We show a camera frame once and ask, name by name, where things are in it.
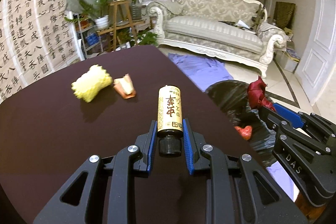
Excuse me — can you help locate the red crumpled plastic wrapper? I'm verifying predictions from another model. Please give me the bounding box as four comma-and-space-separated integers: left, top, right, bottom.
235, 126, 253, 140

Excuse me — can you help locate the wooden plant stand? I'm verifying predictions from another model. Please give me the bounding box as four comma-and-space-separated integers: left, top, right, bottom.
96, 0, 145, 52

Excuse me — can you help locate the yellow label ink bottle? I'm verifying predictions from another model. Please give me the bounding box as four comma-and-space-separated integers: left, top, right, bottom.
157, 85, 183, 157

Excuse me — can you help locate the metal shelf rack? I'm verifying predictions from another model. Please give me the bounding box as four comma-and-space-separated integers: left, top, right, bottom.
73, 14, 103, 59

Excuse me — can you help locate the white potted plant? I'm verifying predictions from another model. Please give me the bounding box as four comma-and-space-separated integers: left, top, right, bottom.
64, 0, 125, 23

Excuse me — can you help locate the dark red satin ribbon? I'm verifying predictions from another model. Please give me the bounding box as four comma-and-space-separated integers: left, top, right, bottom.
247, 76, 276, 111

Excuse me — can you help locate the ornate white sofa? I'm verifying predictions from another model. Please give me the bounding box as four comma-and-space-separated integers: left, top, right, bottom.
147, 0, 289, 77

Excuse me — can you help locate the calligraphy wall scroll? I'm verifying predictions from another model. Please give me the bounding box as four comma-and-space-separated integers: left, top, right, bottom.
1, 0, 84, 101

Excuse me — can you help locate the white panel door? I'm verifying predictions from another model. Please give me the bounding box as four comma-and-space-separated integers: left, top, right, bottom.
295, 0, 335, 105

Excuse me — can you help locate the yellow foam net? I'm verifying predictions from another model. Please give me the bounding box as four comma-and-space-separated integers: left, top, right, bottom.
71, 64, 113, 103

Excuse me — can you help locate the purple floor cloth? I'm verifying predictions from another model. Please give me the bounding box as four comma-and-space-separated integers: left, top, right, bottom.
168, 53, 233, 92

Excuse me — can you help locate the black trash bag bin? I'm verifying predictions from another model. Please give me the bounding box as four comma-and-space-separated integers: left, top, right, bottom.
205, 80, 276, 167

